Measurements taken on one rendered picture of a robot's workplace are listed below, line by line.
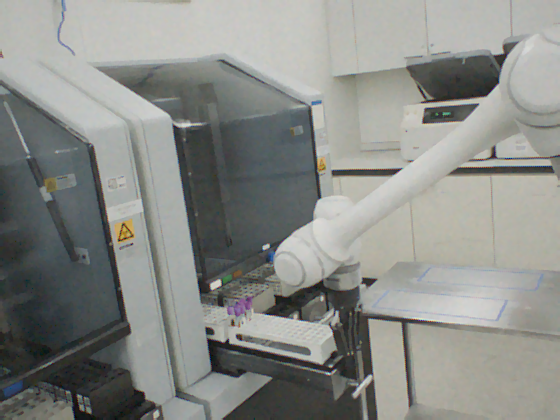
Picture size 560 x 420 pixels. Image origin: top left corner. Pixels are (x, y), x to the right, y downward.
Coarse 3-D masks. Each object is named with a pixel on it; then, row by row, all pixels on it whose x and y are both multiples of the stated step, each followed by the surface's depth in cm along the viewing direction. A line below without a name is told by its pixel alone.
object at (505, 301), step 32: (384, 288) 176; (416, 288) 173; (448, 288) 170; (480, 288) 167; (512, 288) 164; (544, 288) 162; (384, 320) 158; (416, 320) 153; (448, 320) 149; (480, 320) 147; (512, 320) 144; (544, 320) 142; (416, 416) 201; (448, 416) 198; (480, 416) 196
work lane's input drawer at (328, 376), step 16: (224, 352) 152; (240, 352) 149; (256, 352) 146; (336, 352) 138; (240, 368) 150; (256, 368) 146; (272, 368) 142; (288, 368) 139; (304, 368) 136; (320, 368) 134; (336, 368) 134; (304, 384) 137; (320, 384) 134; (336, 384) 133; (352, 384) 137; (368, 384) 137
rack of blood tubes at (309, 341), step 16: (256, 320) 153; (272, 320) 151; (288, 320) 150; (256, 336) 145; (272, 336) 142; (288, 336) 141; (304, 336) 140; (320, 336) 138; (288, 352) 140; (304, 352) 143; (320, 352) 135
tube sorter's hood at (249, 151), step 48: (144, 96) 152; (192, 96) 163; (240, 96) 175; (288, 96) 189; (192, 144) 144; (240, 144) 159; (288, 144) 178; (192, 192) 144; (240, 192) 160; (288, 192) 178; (240, 240) 160
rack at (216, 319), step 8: (208, 312) 163; (216, 312) 163; (224, 312) 162; (208, 320) 158; (216, 320) 156; (224, 320) 156; (208, 328) 166; (216, 328) 154; (224, 328) 154; (208, 336) 157; (216, 336) 155; (224, 336) 154
